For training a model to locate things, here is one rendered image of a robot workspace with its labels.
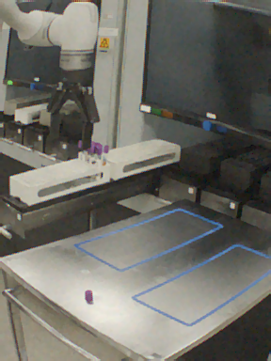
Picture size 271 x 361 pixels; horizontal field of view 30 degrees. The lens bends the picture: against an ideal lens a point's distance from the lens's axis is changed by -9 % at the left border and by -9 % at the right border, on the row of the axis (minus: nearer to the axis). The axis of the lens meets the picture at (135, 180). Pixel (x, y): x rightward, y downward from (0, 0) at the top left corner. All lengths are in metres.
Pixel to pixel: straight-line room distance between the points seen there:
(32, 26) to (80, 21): 0.15
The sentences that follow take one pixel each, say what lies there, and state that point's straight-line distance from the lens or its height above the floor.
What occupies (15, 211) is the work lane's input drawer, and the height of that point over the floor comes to 0.80.
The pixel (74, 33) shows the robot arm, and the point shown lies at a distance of 1.35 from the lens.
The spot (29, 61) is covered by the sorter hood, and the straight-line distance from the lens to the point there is 2.21.
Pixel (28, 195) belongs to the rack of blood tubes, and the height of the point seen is 0.84.
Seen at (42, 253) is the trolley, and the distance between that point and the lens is 1.10.
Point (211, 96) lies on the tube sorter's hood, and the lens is 1.57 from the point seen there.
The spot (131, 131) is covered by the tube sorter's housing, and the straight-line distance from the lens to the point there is 1.81.
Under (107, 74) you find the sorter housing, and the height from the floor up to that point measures 1.07.
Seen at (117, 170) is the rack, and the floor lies 0.84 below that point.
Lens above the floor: 1.33
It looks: 19 degrees down
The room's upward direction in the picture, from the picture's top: 4 degrees clockwise
